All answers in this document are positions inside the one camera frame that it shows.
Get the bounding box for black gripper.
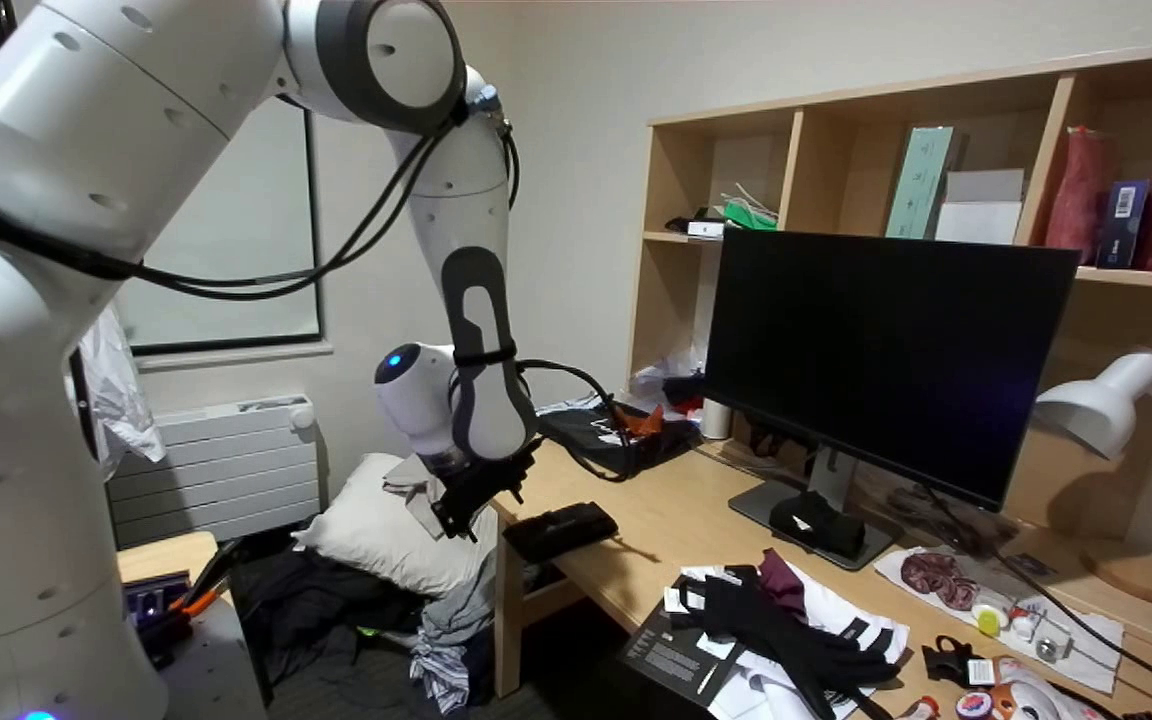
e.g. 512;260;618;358
426;442;542;546

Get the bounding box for small black device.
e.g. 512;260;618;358
499;501;623;569

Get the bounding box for maroon cloth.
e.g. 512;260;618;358
753;546;812;620

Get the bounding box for white hanging cloth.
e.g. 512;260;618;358
71;305;166;472

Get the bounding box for white pillow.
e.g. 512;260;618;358
289;448;499;601

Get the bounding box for light wooden desk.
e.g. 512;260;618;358
434;420;1152;720

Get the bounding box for grey clothes heap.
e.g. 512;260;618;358
402;550;504;720

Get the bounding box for dark clothes heap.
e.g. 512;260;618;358
225;529;430;675

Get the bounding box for orange crumpled wrapper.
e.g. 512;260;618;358
612;405;673;443

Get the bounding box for black printed plastic bag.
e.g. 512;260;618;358
535;397;708;486

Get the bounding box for white radiator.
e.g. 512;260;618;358
104;389;326;553

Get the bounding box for clear plastic bag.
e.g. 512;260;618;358
623;348;713;420

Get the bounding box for black booklet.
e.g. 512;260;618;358
616;605;747;714

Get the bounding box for white cylindrical holder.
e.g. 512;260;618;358
696;397;734;448

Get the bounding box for wooden stool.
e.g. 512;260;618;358
111;529;225;593

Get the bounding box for dark box with purple lights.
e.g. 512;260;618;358
121;571;194;665

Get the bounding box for green plastic item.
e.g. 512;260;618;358
717;184;783;235

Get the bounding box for black computer monitor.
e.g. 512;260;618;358
699;229;1083;576

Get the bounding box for small black clip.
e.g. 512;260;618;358
920;632;995;692

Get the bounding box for wooden shelf unit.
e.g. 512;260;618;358
623;50;1152;566

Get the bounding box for yellow-green ball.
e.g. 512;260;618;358
969;601;1010;643

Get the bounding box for teal book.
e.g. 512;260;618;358
879;124;960;243

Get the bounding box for printed paper sheet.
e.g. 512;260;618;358
869;541;1129;700

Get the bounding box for white desk lamp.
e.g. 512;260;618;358
1028;348;1152;613

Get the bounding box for dark blue box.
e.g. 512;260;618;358
1086;175;1152;274

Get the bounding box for black window frame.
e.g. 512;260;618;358
121;98;332;359

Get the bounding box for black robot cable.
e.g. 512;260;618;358
0;116;634;488

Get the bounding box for black monitor cable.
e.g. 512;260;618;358
979;537;1152;720

